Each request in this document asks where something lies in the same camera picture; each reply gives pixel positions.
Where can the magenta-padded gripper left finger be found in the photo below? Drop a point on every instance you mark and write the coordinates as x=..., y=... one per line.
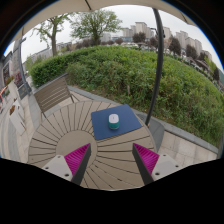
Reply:
x=58, y=165

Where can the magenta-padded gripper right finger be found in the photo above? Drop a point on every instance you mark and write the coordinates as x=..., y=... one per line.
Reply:
x=165, y=165

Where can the white and teal computer mouse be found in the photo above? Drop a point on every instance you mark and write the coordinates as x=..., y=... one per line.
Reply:
x=113, y=120

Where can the blue mouse pad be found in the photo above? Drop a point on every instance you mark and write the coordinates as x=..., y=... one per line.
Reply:
x=100, y=126

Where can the grey umbrella base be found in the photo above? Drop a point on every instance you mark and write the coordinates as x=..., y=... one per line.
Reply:
x=156, y=133

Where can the large white flower planter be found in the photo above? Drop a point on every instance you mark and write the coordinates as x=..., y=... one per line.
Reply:
x=16, y=123

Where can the brown slatted outdoor chair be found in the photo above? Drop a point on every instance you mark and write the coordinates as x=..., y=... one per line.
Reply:
x=51, y=93

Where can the dark sign pillar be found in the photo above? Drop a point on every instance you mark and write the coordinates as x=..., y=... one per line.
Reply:
x=24, y=90

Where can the black curved umbrella pole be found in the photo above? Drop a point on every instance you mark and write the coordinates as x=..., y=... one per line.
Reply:
x=159, y=60

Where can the sparse-leaved tree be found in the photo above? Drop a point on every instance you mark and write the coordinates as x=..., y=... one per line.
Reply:
x=53, y=43

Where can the distant apartment buildings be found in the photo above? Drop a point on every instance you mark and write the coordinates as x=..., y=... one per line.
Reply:
x=141, y=28

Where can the round leafy tree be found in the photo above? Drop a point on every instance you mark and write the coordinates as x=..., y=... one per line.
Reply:
x=95, y=23

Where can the beige umbrella canopy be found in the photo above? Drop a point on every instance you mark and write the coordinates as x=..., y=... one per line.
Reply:
x=100, y=4

